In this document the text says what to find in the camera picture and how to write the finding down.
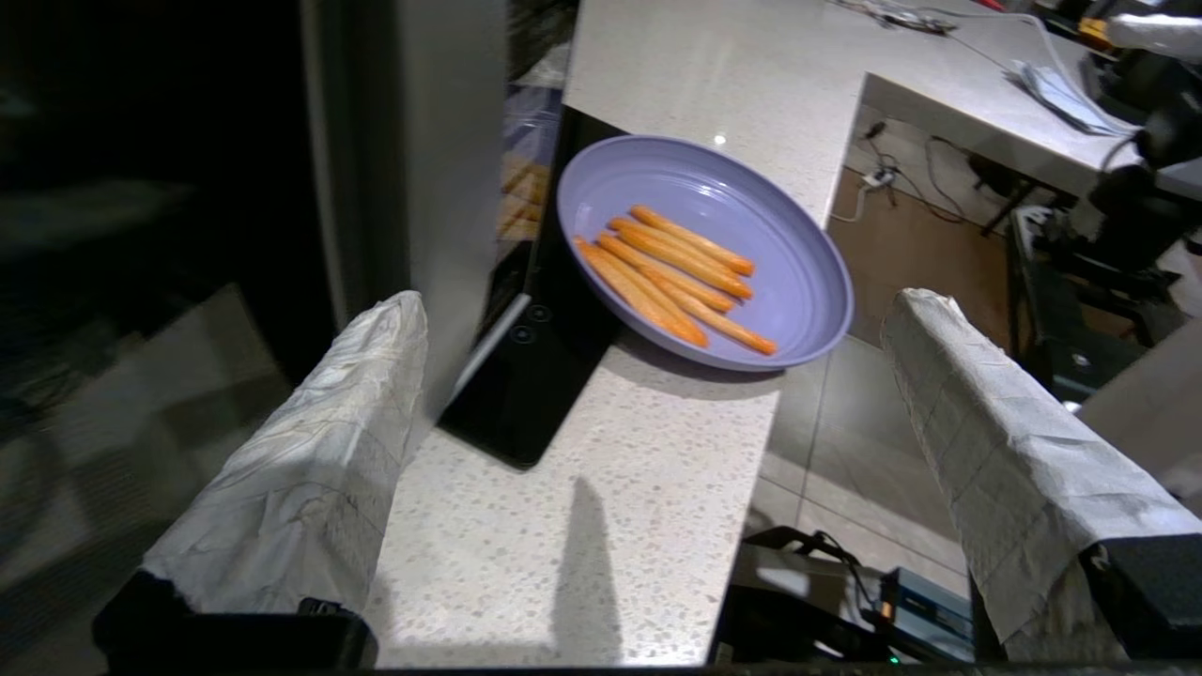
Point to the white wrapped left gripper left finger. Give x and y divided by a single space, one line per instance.
310 469

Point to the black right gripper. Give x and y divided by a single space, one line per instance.
1174 108

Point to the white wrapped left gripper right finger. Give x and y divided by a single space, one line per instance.
1014 488

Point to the lilac round plate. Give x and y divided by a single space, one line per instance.
798 282

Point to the long orange french fry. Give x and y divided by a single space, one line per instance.
742 336

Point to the black glass microwave door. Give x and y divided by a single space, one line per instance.
141 113

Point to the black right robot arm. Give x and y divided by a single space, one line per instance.
1141 211

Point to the white paper stack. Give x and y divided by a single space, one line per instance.
1071 99

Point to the blue electronic box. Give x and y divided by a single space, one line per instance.
925 610

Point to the white power strip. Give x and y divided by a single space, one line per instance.
880 177

